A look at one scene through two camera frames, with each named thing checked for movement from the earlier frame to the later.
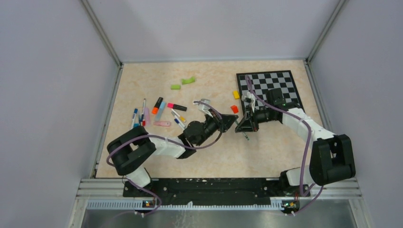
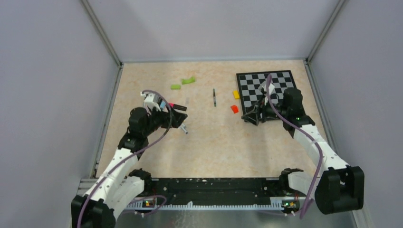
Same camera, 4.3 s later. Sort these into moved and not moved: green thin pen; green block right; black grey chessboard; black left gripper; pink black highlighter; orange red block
Moved: black left gripper; green thin pen
Not moved: black grey chessboard; green block right; orange red block; pink black highlighter
